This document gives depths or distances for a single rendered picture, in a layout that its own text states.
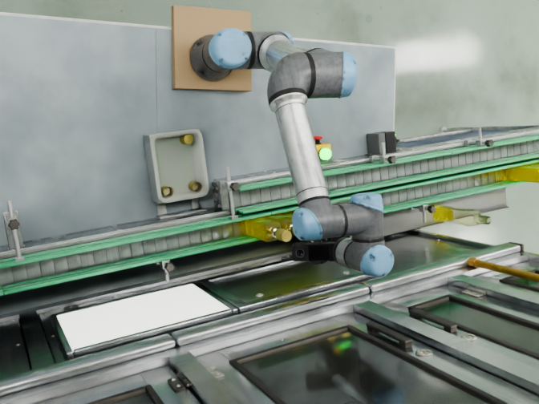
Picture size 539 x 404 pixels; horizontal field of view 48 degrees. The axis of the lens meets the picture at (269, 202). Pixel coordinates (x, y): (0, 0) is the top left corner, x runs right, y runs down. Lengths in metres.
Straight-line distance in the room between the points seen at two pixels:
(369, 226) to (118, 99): 0.98
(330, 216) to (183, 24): 0.97
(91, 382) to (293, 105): 0.77
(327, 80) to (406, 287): 0.61
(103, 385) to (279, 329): 0.43
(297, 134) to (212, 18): 0.79
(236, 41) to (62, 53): 0.54
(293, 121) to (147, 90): 0.73
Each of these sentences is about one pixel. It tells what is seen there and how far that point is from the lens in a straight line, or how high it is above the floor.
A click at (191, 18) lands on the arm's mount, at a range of 2.09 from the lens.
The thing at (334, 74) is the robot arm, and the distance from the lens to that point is 1.54.
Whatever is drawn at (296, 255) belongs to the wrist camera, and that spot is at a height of 1.39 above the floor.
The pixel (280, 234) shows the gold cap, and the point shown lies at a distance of 1.79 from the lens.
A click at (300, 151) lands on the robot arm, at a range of 1.41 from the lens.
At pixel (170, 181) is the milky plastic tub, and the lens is 2.05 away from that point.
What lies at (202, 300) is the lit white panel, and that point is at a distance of 1.69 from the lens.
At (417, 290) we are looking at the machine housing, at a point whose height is 1.43.
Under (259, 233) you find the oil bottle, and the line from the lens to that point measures 1.90.
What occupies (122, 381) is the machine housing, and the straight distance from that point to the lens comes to 1.40.
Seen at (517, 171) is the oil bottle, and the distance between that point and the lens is 2.63.
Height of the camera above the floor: 2.73
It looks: 64 degrees down
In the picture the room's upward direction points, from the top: 102 degrees clockwise
